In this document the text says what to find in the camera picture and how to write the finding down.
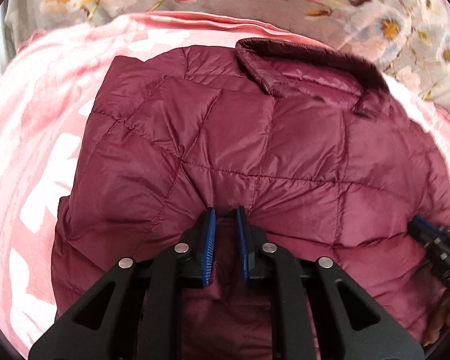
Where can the person's right hand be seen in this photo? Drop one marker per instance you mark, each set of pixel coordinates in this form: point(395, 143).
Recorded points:
point(439, 320)

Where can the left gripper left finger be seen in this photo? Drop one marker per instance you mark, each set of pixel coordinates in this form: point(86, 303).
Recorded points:
point(134, 311)

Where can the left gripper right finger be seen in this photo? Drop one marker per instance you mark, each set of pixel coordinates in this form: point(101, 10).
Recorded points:
point(317, 310)

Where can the grey floral bedsheet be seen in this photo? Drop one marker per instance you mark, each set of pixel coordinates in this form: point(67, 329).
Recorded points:
point(407, 39)

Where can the maroon quilted puffer jacket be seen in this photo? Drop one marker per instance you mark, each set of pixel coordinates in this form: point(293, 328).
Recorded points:
point(310, 142)

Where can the pink printed blanket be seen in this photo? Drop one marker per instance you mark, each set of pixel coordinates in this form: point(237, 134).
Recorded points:
point(46, 96)

